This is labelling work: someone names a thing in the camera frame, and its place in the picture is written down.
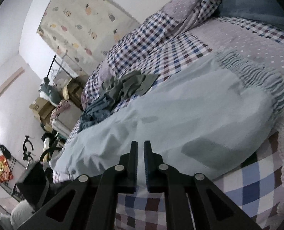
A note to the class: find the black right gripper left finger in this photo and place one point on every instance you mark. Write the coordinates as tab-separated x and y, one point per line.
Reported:
87	202

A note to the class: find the black chair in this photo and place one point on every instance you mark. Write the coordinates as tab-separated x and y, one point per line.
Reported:
33	184

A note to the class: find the grey plush toy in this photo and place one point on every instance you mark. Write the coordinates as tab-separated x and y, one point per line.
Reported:
49	92

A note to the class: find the bicycle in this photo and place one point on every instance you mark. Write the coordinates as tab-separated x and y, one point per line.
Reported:
48	150

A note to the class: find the blue cartoon pillow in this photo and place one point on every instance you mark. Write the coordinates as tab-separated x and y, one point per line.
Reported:
267	11

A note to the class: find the cardboard box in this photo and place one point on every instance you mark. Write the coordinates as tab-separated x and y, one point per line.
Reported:
41	109

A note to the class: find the black clothes rack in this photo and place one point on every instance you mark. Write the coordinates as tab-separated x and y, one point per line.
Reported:
65	65

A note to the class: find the pineapple print curtain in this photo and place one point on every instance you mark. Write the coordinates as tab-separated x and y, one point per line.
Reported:
85	30

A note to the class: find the checkered bed sheet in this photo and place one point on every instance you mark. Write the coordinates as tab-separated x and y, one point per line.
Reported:
253	180

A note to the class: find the light blue garment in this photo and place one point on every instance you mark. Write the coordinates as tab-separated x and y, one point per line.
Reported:
180	114

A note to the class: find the dark blue garment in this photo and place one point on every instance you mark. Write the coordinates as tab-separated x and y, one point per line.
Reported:
98	111

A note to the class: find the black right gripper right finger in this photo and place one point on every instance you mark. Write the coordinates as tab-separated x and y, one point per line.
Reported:
192	202

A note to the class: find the olive green garment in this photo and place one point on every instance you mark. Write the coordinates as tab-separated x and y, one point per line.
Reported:
120	89

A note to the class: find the checkered quilt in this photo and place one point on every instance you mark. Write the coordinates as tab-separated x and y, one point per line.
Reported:
175	17

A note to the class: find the red festive poster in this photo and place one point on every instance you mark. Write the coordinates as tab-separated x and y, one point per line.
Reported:
5	171

